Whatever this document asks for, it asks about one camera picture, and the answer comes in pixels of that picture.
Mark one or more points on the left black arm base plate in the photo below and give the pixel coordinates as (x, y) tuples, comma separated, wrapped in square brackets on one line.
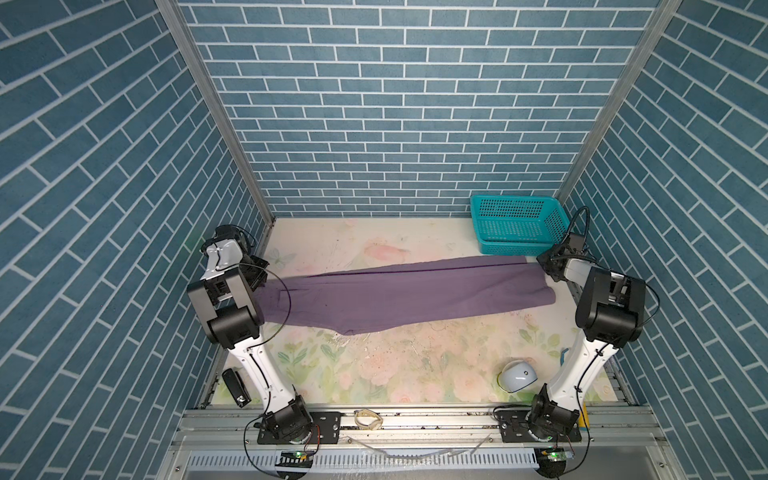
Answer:
[(287, 427)]

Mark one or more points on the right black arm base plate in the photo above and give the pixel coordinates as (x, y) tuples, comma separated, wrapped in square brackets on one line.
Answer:
[(513, 427)]

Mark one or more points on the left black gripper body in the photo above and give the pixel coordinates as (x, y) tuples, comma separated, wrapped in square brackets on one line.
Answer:
[(251, 268)]

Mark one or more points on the black stapler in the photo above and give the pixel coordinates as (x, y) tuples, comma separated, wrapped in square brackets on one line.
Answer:
[(236, 387)]

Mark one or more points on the aluminium front rail frame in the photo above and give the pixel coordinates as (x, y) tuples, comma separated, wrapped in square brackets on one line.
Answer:
[(621, 442)]

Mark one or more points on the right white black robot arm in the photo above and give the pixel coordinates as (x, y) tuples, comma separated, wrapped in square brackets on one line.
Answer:
[(610, 314)]

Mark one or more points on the purple trousers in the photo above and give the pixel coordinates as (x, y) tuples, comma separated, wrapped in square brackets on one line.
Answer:
[(376, 299)]

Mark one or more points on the grey computer mouse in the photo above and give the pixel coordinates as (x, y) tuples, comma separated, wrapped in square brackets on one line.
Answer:
[(516, 376)]

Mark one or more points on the white slotted cable duct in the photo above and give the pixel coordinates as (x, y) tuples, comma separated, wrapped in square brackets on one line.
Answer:
[(365, 460)]

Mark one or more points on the beige rubber band loop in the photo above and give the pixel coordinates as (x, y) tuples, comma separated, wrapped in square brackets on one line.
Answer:
[(366, 419)]

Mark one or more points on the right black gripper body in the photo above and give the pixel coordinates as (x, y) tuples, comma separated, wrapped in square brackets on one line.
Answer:
[(549, 258)]

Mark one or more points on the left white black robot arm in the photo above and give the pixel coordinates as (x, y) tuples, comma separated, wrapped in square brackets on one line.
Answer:
[(224, 302)]

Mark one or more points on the teal plastic mesh basket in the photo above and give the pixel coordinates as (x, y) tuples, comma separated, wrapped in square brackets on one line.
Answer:
[(517, 225)]

